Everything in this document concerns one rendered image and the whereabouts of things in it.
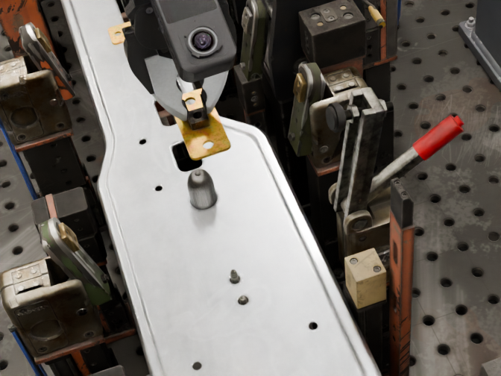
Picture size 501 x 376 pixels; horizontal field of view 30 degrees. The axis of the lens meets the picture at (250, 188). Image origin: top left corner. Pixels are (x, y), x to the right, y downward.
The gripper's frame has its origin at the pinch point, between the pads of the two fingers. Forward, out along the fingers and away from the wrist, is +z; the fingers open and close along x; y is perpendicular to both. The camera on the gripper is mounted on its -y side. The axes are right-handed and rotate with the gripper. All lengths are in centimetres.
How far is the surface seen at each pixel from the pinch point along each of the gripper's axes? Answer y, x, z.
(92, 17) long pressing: 52, 5, 26
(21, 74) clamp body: 39.2, 16.9, 21.6
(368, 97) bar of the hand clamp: 0.0, -16.6, 5.2
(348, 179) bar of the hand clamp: 0.9, -14.4, 17.2
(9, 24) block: 76, 19, 40
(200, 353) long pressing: -7.5, 6.2, 26.8
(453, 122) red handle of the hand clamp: -0.7, -25.6, 11.9
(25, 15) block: 76, 16, 39
